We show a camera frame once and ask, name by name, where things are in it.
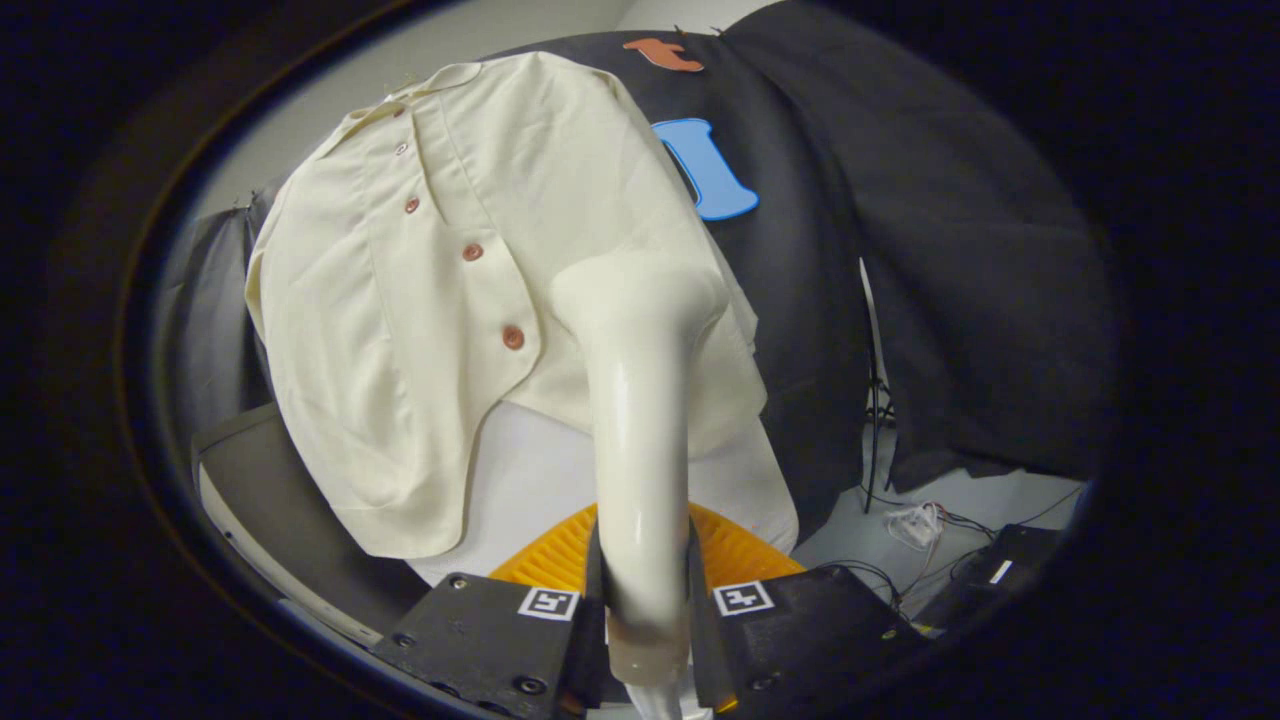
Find thin stand pole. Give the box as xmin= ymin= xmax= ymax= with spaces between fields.
xmin=858 ymin=258 xmax=901 ymax=516

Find grey cabinet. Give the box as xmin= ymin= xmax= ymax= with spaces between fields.
xmin=190 ymin=405 xmax=431 ymax=646

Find cream garment steamer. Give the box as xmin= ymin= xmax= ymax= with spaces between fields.
xmin=550 ymin=250 xmax=731 ymax=689

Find cream button shirt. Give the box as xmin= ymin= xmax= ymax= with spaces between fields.
xmin=245 ymin=50 xmax=771 ymax=561

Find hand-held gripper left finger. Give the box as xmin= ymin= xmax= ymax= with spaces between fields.
xmin=375 ymin=503 xmax=608 ymax=720

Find white power adapter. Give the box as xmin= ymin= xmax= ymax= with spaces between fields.
xmin=885 ymin=503 xmax=946 ymax=549

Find black box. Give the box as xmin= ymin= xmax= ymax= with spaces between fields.
xmin=915 ymin=523 xmax=1063 ymax=631

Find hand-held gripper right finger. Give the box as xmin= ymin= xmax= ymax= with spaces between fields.
xmin=688 ymin=503 xmax=926 ymax=716

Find black backdrop cloth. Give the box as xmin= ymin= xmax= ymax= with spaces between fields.
xmin=150 ymin=0 xmax=1121 ymax=546

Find white cloth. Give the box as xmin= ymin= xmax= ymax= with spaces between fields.
xmin=405 ymin=400 xmax=801 ymax=589

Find black cable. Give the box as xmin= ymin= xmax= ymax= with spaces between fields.
xmin=810 ymin=558 xmax=906 ymax=613

